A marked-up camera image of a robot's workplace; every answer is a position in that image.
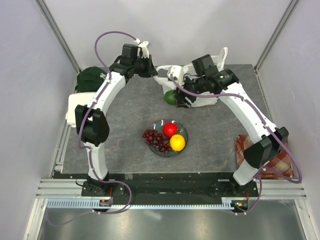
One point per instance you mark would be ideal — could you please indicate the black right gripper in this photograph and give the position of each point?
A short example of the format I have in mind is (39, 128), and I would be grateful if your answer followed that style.
(180, 100)

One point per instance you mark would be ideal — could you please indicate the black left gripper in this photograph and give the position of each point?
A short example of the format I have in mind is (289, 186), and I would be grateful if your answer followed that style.
(150, 68)

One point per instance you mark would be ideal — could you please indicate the white plastic bag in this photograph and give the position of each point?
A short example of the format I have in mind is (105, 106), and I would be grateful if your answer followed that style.
(189, 70)

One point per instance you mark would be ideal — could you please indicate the green fake lime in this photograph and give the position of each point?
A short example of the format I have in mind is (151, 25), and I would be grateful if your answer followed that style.
(170, 97)

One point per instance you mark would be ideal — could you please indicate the red fake apple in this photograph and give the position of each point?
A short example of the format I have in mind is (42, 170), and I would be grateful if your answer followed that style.
(170, 129)

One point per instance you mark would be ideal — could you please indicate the yellow fake lemon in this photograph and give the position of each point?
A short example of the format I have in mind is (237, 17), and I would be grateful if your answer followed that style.
(177, 142)

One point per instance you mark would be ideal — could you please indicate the red fake grape bunch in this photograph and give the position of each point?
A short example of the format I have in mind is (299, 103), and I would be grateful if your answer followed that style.
(157, 140)

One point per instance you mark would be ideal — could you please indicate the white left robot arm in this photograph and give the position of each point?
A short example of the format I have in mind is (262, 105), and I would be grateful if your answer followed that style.
(91, 123)

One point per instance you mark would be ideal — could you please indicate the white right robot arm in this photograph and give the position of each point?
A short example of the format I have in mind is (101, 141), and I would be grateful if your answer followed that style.
(267, 139)

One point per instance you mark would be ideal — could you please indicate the dark green baseball cap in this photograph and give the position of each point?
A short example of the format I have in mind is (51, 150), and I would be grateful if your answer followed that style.
(90, 79)

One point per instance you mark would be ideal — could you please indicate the blue ceramic plate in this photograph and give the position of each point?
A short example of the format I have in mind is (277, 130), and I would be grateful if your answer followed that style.
(159, 127)

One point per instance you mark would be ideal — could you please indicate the red plaid cloth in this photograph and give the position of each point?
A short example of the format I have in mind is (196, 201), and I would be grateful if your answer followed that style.
(281, 164)

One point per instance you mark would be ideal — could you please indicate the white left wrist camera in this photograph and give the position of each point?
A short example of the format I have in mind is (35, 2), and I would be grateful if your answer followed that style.
(143, 48)

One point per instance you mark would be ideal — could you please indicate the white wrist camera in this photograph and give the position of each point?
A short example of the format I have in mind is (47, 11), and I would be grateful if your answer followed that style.
(143, 48)
(176, 72)

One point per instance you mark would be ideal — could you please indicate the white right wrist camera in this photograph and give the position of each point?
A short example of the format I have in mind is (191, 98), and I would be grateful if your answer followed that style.
(176, 72)

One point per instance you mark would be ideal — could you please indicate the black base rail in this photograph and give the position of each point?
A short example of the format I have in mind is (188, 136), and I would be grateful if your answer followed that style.
(211, 184)

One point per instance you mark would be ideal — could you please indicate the light blue cable duct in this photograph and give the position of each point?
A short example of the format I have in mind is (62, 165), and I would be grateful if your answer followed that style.
(144, 204)

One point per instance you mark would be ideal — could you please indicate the aluminium frame rail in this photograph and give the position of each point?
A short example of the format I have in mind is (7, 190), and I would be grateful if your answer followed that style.
(269, 189)

